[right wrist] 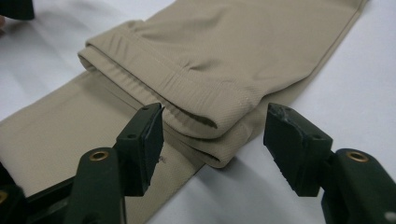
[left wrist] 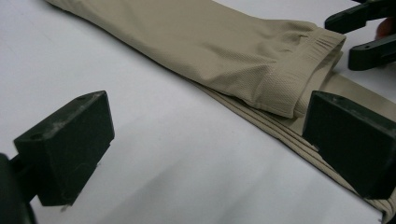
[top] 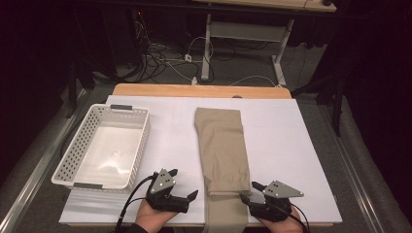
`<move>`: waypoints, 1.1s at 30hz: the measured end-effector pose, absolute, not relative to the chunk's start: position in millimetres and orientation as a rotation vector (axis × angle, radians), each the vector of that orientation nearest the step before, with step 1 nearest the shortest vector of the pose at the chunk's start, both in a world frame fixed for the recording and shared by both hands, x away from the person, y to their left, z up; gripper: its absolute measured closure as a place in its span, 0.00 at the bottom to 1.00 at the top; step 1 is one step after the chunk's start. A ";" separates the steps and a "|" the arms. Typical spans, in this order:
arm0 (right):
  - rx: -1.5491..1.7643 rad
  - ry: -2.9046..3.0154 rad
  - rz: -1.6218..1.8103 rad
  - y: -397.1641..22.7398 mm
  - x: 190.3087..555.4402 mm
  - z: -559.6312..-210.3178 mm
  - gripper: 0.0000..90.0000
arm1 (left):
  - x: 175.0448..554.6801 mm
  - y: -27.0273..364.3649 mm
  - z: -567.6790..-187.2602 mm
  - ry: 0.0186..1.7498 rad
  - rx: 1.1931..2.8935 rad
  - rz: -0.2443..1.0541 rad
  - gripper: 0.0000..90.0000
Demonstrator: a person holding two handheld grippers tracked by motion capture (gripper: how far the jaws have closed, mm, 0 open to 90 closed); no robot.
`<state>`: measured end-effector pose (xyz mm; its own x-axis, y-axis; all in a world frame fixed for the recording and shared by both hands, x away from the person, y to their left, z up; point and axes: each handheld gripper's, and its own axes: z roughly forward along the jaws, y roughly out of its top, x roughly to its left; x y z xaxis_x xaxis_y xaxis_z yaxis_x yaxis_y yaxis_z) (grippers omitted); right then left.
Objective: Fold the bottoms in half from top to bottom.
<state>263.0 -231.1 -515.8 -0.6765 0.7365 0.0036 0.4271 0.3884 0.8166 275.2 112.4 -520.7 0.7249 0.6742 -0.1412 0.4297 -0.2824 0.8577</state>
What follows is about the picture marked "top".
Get long white floor cable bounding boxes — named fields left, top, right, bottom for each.
left=229, top=75, right=283, bottom=88

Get aluminium floor rail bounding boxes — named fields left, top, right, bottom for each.
left=0, top=88, right=90, bottom=233
left=319, top=103, right=387, bottom=233

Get white perforated plastic basket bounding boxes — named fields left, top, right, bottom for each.
left=51, top=104, right=152, bottom=194

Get black metal stand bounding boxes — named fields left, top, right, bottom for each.
left=290, top=61, right=346, bottom=138
left=64, top=59, right=96, bottom=119

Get white-framed desk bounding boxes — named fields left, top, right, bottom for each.
left=192, top=0, right=338, bottom=86

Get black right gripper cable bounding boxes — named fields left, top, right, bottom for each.
left=275, top=202, right=310, bottom=233

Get tangle of black cables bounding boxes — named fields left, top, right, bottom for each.
left=129, top=9, right=217, bottom=84

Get khaki pants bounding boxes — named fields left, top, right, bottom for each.
left=193, top=107, right=252, bottom=233

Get person's left hand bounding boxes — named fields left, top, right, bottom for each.
left=134, top=198, right=178, bottom=233

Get person's right hand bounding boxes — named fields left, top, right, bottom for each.
left=257, top=207, right=304, bottom=233

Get white table cover sheet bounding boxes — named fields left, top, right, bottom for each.
left=58, top=94, right=343, bottom=225

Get black computer tower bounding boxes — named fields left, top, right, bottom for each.
left=105, top=8, right=145, bottom=67

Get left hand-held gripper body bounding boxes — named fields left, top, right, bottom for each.
left=145, top=168, right=191, bottom=215

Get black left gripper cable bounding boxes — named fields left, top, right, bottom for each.
left=113, top=174, right=156, bottom=233

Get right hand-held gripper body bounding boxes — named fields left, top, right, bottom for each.
left=248, top=180, right=305, bottom=223

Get looped white cable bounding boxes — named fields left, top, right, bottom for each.
left=188, top=36, right=215, bottom=62

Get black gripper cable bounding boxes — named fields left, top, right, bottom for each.
left=113, top=174, right=156, bottom=233
left=275, top=202, right=310, bottom=233

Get white cable with plug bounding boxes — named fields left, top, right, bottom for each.
left=161, top=59, right=199, bottom=86

